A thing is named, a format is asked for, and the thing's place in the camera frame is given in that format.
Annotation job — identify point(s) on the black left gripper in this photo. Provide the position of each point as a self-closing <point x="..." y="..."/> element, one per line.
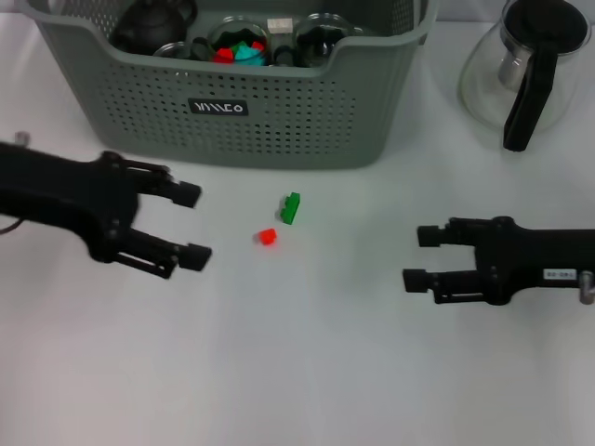
<point x="70" y="190"/>

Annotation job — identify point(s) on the white toy brick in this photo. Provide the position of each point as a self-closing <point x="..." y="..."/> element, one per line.
<point x="280" y="24"/>

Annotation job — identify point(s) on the green stepped toy brick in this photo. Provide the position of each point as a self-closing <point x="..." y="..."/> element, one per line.
<point x="289" y="211"/>

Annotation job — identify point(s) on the grey perforated storage bin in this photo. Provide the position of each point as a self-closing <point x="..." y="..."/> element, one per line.
<point x="279" y="130"/>

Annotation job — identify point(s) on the glass teacup black base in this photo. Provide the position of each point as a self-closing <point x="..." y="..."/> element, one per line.
<point x="321" y="42"/>
<point x="218" y="32"/>
<point x="172" y="48"/>
<point x="284" y="56"/>

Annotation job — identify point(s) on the orange-red sloped toy brick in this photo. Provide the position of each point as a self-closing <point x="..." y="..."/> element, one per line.
<point x="224" y="55"/>

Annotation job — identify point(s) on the small red toy brick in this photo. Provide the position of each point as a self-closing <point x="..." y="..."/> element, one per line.
<point x="268" y="237"/>

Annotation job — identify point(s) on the black clay teapot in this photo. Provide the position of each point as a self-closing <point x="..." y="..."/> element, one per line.
<point x="149" y="25"/>

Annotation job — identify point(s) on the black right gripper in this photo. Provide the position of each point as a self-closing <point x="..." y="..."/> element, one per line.
<point x="525" y="255"/>

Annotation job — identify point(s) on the metal left gripper connector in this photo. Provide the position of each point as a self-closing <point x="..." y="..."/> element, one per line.
<point x="22" y="138"/>

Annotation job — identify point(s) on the metal gripper connector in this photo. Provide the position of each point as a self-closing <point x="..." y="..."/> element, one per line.
<point x="586" y="288"/>
<point x="22" y="138"/>

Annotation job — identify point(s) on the metal right gripper connector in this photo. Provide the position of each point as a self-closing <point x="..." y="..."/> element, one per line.
<point x="586" y="288"/>

